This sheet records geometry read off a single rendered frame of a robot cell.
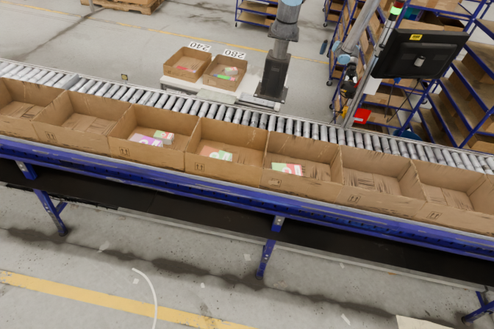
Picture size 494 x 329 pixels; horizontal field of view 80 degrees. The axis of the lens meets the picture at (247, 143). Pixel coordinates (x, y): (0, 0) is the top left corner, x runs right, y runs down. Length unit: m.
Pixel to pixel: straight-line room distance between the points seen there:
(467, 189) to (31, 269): 2.74
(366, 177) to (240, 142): 0.74
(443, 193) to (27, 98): 2.48
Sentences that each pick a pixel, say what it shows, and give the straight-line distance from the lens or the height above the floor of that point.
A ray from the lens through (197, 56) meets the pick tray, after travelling 2.83.
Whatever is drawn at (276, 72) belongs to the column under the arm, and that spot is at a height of 0.99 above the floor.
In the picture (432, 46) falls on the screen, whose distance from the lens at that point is 2.03.
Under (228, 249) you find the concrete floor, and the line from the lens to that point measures 2.34.
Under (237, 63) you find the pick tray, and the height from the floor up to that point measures 0.80.
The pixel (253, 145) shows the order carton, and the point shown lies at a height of 0.92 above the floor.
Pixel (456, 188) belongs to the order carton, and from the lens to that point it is 2.07.
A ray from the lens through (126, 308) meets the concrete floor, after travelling 2.23.
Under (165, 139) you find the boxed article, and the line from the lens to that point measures 1.71.
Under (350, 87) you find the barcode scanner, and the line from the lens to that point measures 2.18.
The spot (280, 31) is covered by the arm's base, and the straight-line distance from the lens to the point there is 2.18.
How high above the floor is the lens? 2.08
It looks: 43 degrees down
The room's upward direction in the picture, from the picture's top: 9 degrees clockwise
